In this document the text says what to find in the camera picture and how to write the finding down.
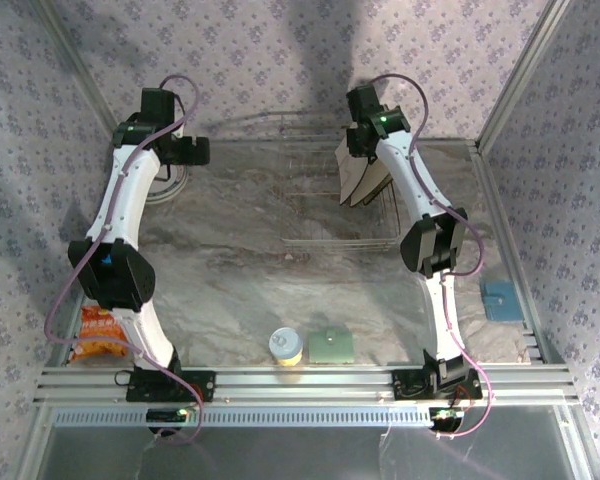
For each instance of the black controller board with LED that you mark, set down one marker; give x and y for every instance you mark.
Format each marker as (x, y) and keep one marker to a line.
(445, 417)
(165, 415)

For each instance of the wide aluminium extrusion rail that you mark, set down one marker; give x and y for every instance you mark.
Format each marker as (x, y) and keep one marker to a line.
(300, 385)

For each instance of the aluminium corner post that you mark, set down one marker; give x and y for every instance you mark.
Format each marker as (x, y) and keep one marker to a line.
(86, 75)
(530, 50)

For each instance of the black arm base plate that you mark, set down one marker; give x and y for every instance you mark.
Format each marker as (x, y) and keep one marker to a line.
(405, 385)
(200, 382)

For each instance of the blue rimmed round plate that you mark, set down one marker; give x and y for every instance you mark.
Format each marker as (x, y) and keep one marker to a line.
(177, 187)

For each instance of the blue square pad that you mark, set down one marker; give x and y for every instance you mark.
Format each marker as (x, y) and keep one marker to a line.
(502, 300)

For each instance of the orange snack bag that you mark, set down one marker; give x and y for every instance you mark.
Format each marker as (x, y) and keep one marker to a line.
(97, 332)

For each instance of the silver lidded yellow can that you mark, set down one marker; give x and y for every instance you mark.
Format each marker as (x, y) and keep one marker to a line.
(285, 342)

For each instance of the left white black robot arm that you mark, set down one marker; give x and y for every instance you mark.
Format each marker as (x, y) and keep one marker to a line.
(122, 200)

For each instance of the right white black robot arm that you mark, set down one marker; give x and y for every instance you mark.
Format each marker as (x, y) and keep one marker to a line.
(415, 185)

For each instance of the floral square plate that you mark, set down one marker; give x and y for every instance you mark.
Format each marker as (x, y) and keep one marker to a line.
(386, 187)

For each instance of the green square pad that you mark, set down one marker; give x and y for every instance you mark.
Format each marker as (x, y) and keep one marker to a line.
(330, 350)

